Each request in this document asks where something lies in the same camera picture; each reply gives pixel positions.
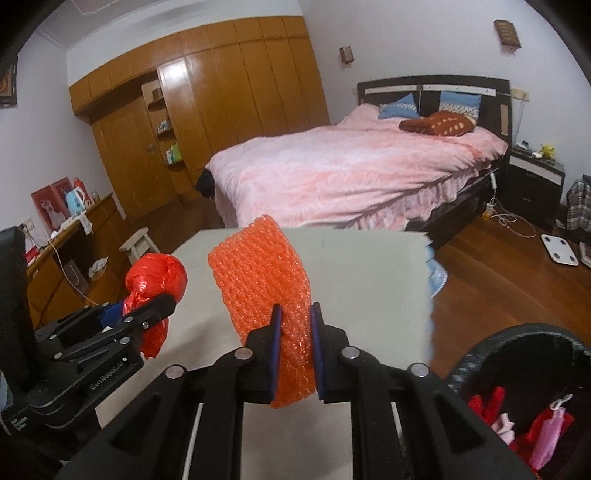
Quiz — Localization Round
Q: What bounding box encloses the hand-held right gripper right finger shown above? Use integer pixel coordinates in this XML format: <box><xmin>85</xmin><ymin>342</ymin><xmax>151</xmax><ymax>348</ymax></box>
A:
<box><xmin>310</xmin><ymin>302</ymin><xmax>536</xmax><ymax>480</ymax></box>

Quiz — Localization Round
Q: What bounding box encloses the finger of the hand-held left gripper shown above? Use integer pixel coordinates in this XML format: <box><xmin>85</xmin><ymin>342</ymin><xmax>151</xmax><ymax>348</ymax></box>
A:
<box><xmin>53</xmin><ymin>293</ymin><xmax>181</xmax><ymax>366</ymax></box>
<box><xmin>34</xmin><ymin>300</ymin><xmax>130</xmax><ymax>345</ymax></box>

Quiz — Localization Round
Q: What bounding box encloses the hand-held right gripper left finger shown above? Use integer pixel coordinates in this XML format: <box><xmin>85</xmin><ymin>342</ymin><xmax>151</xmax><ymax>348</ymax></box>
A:
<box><xmin>55</xmin><ymin>303</ymin><xmax>283</xmax><ymax>480</ymax></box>

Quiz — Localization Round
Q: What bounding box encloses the red plastic bag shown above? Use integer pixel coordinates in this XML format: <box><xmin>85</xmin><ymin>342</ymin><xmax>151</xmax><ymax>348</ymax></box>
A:
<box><xmin>124</xmin><ymin>252</ymin><xmax>188</xmax><ymax>360</ymax></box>

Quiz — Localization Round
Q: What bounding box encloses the orange bubble wrap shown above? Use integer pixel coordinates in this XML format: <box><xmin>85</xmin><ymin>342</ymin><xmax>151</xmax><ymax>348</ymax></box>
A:
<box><xmin>208</xmin><ymin>215</ymin><xmax>319</xmax><ymax>409</ymax></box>

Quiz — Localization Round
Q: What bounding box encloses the black trash bin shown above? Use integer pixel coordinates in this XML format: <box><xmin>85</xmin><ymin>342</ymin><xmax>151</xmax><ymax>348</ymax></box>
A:
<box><xmin>445</xmin><ymin>323</ymin><xmax>591</xmax><ymax>480</ymax></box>

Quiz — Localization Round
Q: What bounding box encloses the paper shopping bag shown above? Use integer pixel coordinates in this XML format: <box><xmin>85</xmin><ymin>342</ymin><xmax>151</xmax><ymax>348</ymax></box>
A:
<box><xmin>65</xmin><ymin>258</ymin><xmax>90</xmax><ymax>296</ymax></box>

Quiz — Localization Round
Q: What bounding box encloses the white stool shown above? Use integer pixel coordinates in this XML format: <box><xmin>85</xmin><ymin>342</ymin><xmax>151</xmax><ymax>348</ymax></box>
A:
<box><xmin>120</xmin><ymin>227</ymin><xmax>153</xmax><ymax>266</ymax></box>

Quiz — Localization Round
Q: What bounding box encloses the grey table cloth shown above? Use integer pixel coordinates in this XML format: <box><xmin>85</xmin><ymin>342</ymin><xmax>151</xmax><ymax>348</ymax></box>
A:
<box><xmin>95</xmin><ymin>226</ymin><xmax>437</xmax><ymax>480</ymax></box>

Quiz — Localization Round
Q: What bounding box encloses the wooden desk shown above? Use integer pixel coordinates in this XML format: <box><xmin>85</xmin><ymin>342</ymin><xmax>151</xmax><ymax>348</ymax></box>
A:
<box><xmin>25</xmin><ymin>191</ymin><xmax>132</xmax><ymax>333</ymax></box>

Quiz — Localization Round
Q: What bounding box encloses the red picture box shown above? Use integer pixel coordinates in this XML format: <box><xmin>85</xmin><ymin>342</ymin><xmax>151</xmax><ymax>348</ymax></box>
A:
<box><xmin>31</xmin><ymin>178</ymin><xmax>75</xmax><ymax>232</ymax></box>

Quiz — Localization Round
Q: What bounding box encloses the light blue kettle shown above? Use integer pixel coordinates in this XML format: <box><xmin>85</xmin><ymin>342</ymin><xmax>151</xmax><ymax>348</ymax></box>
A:
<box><xmin>66</xmin><ymin>189</ymin><xmax>88</xmax><ymax>215</ymax></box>

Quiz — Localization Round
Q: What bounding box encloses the black cloth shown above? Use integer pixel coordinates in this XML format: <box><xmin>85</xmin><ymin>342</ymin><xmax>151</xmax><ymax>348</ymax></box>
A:
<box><xmin>195</xmin><ymin>168</ymin><xmax>215</xmax><ymax>200</ymax></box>

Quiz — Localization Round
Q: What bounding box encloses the blue fringed cloth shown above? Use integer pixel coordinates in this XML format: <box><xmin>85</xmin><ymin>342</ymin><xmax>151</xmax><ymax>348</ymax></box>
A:
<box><xmin>422</xmin><ymin>247</ymin><xmax>450</xmax><ymax>296</ymax></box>

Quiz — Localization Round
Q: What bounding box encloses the red plastic scrap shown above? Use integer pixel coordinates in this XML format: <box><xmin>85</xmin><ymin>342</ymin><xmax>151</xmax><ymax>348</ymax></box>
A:
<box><xmin>468</xmin><ymin>387</ymin><xmax>506</xmax><ymax>423</ymax></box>

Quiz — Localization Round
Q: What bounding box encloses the pink blanket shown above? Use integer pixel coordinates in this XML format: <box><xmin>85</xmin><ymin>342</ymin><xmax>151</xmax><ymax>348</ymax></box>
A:
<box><xmin>204</xmin><ymin>104</ymin><xmax>509</xmax><ymax>232</ymax></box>

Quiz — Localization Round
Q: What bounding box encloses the red crumpled bag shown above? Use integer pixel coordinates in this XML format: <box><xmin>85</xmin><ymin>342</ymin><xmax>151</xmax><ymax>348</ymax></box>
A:
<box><xmin>512</xmin><ymin>408</ymin><xmax>575</xmax><ymax>472</ymax></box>

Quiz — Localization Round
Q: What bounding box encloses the wooden wardrobe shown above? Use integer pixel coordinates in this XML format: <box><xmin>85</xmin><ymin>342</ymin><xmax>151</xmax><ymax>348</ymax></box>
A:
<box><xmin>69</xmin><ymin>16</ymin><xmax>331</xmax><ymax>222</ymax></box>

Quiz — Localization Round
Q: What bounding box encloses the pink plastic bag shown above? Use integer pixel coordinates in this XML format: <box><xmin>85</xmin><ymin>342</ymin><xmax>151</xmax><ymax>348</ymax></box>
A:
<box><xmin>529</xmin><ymin>406</ymin><xmax>566</xmax><ymax>467</ymax></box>

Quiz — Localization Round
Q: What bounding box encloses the blue patterned pillow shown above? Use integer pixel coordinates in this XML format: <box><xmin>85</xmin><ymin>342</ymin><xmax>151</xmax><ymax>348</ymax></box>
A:
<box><xmin>378</xmin><ymin>93</ymin><xmax>420</xmax><ymax>120</ymax></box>
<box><xmin>438</xmin><ymin>91</ymin><xmax>481</xmax><ymax>120</ymax></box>

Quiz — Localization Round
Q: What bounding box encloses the red dotted pillow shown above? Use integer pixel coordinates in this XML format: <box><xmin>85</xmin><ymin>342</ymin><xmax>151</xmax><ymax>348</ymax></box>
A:
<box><xmin>398</xmin><ymin>111</ymin><xmax>478</xmax><ymax>138</ymax></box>

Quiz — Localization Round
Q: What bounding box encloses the white bathroom scale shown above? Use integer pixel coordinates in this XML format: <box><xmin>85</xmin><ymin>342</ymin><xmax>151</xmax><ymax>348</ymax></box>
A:
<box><xmin>541</xmin><ymin>234</ymin><xmax>579</xmax><ymax>266</ymax></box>

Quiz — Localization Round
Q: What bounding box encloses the dark nightstand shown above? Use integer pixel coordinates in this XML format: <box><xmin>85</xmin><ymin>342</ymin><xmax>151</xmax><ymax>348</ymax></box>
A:
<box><xmin>503</xmin><ymin>145</ymin><xmax>566</xmax><ymax>229</ymax></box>

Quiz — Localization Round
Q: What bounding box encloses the plaid shirt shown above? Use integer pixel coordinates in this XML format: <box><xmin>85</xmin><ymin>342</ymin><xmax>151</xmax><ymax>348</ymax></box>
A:
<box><xmin>566</xmin><ymin>180</ymin><xmax>591</xmax><ymax>232</ymax></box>

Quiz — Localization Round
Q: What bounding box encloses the dark wooden bed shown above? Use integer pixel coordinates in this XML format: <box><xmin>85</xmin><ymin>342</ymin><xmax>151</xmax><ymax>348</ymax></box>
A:
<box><xmin>203</xmin><ymin>75</ymin><xmax>513</xmax><ymax>250</ymax></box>

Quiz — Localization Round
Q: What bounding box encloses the framed wall picture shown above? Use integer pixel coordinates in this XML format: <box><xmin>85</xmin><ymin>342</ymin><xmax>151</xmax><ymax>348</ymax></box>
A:
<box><xmin>0</xmin><ymin>60</ymin><xmax>19</xmax><ymax>109</ymax></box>

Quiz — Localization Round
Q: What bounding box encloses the white cable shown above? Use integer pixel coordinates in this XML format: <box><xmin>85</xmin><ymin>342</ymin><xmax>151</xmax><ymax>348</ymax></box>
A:
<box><xmin>494</xmin><ymin>210</ymin><xmax>539</xmax><ymax>239</ymax></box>

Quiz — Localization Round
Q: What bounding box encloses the large wooden wall lamp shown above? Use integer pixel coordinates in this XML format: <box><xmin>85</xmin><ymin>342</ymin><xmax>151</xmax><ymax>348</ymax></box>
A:
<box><xmin>494</xmin><ymin>19</ymin><xmax>522</xmax><ymax>49</ymax></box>

